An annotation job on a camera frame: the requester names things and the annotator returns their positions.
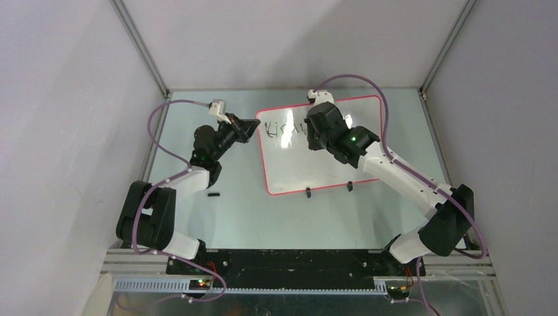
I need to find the wire whiteboard stand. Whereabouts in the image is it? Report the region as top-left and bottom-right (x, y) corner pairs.
(304, 181), (354, 199)

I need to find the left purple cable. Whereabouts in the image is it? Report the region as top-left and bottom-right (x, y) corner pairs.
(130, 99), (228, 316)

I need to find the white object at corner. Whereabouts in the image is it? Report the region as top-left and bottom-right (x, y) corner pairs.
(82, 273), (114, 316)

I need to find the purple cable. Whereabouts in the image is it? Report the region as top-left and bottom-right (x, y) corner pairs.
(316, 74), (489, 316)
(130, 99), (228, 316)

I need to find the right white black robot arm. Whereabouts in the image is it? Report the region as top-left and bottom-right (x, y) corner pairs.
(304, 102), (474, 275)

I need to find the left circuit board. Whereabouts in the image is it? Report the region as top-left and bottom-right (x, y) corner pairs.
(188, 279), (213, 291)

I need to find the circuit board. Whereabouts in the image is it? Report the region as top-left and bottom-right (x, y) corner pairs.
(387, 286), (412, 300)
(188, 279), (213, 291)

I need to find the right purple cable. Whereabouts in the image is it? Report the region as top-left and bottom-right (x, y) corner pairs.
(316, 74), (489, 316)

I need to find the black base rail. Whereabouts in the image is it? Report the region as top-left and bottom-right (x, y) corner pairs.
(166, 250), (426, 291)

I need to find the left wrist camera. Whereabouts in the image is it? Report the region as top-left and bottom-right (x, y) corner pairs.
(209, 99), (231, 124)

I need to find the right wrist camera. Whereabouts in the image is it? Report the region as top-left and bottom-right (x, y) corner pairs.
(307, 90), (335, 105)

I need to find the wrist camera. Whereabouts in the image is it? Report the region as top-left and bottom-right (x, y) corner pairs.
(307, 90), (335, 105)
(209, 99), (231, 124)

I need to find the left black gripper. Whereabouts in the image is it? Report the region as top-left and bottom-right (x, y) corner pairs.
(211, 113), (260, 161)

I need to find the aluminium frame profile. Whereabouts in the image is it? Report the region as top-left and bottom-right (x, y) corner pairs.
(99, 249), (168, 278)

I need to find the pink framed whiteboard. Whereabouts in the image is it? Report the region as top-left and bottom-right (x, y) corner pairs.
(256, 104), (374, 196)

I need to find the right circuit board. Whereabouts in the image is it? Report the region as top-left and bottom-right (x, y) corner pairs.
(387, 286), (412, 300)

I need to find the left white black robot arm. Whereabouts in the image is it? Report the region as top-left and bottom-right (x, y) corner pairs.
(116, 113), (261, 274)

